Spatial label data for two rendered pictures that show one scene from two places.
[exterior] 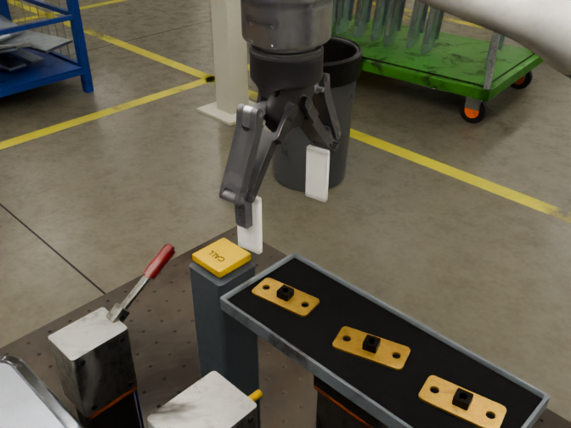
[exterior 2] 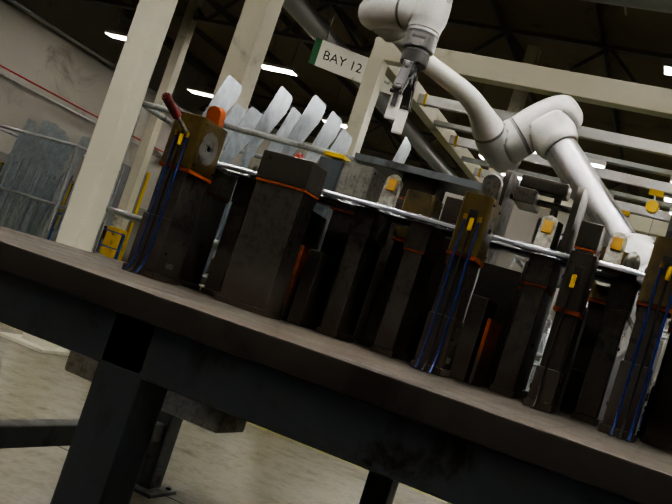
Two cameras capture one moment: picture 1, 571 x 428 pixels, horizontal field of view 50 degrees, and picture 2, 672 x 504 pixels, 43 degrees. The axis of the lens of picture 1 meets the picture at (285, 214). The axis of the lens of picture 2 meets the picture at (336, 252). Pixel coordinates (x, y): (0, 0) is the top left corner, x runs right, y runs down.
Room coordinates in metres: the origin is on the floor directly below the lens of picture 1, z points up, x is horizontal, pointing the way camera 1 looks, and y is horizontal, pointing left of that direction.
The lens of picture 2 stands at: (-1.46, 0.87, 0.75)
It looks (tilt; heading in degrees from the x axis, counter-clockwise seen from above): 4 degrees up; 338
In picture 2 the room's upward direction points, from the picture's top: 18 degrees clockwise
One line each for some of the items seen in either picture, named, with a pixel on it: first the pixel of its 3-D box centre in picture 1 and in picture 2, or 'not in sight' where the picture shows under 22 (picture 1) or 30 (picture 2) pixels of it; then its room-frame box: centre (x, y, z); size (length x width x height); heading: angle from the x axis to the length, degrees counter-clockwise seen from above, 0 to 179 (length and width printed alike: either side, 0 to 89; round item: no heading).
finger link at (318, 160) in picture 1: (317, 173); (399, 121); (0.67, -0.04, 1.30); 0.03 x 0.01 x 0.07; 55
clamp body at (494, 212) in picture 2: not in sight; (455, 285); (-0.06, 0.06, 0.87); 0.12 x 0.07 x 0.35; 136
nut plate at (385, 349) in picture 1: (371, 345); not in sight; (0.51, -0.10, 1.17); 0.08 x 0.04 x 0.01; 63
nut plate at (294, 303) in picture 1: (285, 294); not in sight; (0.60, 0.00, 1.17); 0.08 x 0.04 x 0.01; 55
